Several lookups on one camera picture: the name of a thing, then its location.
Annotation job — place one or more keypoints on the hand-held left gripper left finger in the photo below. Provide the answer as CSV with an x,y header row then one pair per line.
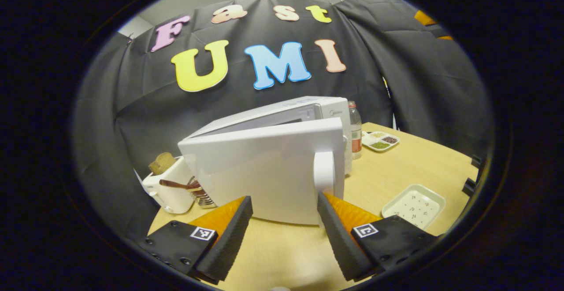
x,y
227,242

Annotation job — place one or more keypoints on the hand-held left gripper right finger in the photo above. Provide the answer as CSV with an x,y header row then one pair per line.
x,y
341,242

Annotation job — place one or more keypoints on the white microwave oven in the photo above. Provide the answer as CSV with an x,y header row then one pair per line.
x,y
264,172

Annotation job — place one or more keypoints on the small metal utensil holder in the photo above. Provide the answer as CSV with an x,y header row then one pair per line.
x,y
205,199

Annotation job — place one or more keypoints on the white toaster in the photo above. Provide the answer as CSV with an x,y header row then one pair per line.
x,y
172,198

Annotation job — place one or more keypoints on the pale green rectangular plate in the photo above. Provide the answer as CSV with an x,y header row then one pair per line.
x,y
414,205

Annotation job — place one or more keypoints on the brown bread slice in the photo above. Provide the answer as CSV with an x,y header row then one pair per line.
x,y
162,163

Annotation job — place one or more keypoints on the white divided dish of beans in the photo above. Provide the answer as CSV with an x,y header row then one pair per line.
x,y
380,141

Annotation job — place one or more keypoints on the clear bottle with red label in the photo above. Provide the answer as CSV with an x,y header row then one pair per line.
x,y
355,132

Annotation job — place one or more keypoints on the black backdrop cloth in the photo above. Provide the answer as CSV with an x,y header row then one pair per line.
x,y
432,97

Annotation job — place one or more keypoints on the orange object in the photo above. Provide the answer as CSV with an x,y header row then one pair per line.
x,y
424,18

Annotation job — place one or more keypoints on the black table edge bracket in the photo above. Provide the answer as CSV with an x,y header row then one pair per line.
x,y
476,161
469,187

